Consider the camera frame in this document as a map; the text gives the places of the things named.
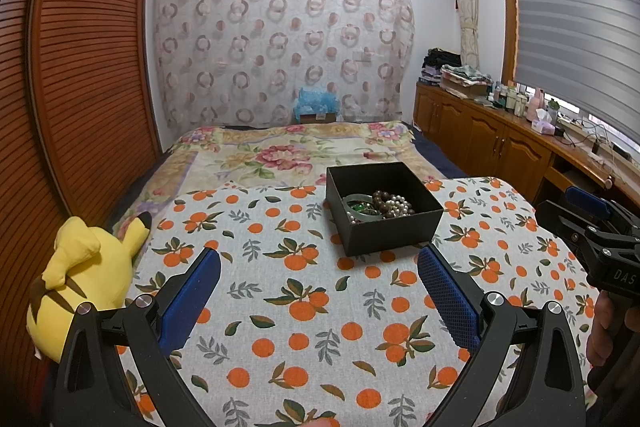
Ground black square box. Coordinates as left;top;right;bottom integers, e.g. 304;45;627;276
326;162;445;258

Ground blue plastic bag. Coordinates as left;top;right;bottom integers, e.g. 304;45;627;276
294;88;341;122

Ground tangled cables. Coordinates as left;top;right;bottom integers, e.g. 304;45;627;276
555;117;631;168

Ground grey window blind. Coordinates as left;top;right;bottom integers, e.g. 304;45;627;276
512;0;640;138

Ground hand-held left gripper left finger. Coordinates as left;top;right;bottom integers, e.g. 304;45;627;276
52;247;222;427

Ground orange fruit print cloth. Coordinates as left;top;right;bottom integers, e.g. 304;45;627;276
112;176;591;427

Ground small cardboard box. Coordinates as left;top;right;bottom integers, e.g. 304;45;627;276
300;109;338;124

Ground brown wooden bead bracelet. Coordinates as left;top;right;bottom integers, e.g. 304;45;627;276
371;190;401;214

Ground white pearl necklace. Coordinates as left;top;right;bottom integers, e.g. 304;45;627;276
385;193;416;218

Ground flat cardboard box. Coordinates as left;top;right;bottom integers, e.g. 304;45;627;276
440;79;488;101

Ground circle print curtain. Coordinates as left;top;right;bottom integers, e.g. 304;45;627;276
152;0;416;130

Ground yellow plush toy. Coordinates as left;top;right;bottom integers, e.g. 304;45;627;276
26;211;153;363

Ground dark clothes stack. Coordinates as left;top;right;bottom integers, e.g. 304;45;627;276
421;49;461;85

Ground pale jade bangle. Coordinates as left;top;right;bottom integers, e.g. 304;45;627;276
341;193;386;224

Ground wooden louvred wardrobe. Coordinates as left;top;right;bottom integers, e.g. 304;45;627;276
0;0;163;408

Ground wooden window frame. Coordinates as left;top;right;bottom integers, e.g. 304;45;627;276
497;0;523;85

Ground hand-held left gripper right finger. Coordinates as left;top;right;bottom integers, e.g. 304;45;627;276
416;244;598;427

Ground navy bed sheet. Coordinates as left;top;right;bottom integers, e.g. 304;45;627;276
400;122;471;180

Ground person's right hand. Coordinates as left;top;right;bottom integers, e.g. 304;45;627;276
586;293;621;370

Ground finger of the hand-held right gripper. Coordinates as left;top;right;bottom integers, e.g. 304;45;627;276
536;200;597;269
565;187;640;236

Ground patterned folded cloths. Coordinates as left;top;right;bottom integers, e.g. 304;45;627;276
439;64;493;88

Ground pink bottle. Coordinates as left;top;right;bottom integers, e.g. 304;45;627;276
527;88;547;122

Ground row of small bottles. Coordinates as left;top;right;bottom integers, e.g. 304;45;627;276
487;79;533;115

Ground floral blanket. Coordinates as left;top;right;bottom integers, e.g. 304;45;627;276
107;122;451;238

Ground pink tissue pack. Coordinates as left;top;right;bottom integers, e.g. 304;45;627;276
531;109;556;135

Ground wooden cabinet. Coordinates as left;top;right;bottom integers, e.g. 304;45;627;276
414;79;640;218

